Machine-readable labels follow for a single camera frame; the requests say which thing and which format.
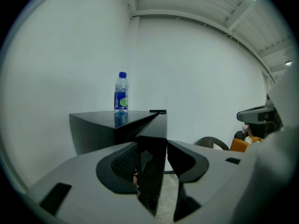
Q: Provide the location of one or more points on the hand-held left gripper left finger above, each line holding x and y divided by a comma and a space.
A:
88, 206

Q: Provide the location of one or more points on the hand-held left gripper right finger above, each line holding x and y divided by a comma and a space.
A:
217, 171

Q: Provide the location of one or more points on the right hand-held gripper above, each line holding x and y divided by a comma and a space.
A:
268, 129

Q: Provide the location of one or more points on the black mini fridge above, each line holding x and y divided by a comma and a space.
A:
93, 129

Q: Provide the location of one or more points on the small orange cushion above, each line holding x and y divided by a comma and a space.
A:
255, 139

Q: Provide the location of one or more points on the black white striped garment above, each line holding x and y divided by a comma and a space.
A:
240, 134

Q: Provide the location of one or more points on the white cloth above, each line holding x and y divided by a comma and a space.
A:
251, 141

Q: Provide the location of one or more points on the dark wicker chair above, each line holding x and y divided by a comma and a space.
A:
208, 142

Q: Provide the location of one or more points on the large orange cushion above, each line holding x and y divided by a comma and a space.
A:
238, 145

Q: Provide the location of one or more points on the blue cap water bottle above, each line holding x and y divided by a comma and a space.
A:
121, 97

